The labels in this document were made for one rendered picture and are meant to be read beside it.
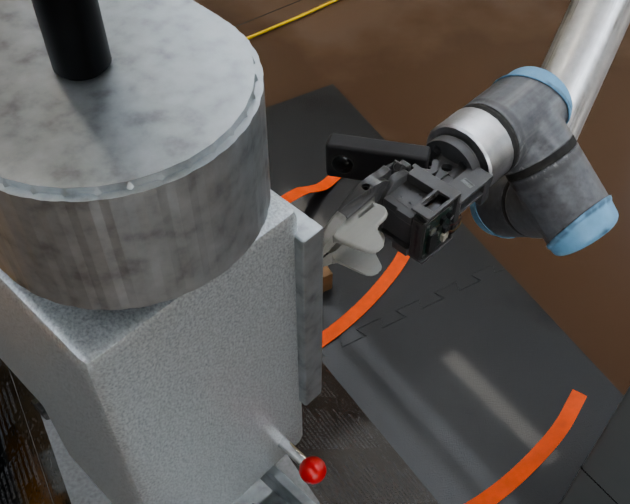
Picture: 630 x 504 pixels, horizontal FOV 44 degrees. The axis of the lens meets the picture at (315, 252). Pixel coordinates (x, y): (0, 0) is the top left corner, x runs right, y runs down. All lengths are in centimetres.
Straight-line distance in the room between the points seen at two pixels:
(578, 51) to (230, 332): 65
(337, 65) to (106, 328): 296
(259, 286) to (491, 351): 187
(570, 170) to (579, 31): 27
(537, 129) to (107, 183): 56
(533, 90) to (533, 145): 6
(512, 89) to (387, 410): 156
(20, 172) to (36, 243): 5
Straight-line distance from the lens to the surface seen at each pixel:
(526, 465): 233
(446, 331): 252
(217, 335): 68
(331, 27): 372
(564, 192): 94
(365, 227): 78
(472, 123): 87
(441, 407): 237
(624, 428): 170
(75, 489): 136
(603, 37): 115
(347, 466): 143
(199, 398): 73
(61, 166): 50
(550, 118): 93
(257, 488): 124
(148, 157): 49
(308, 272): 71
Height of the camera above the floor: 207
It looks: 50 degrees down
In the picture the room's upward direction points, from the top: straight up
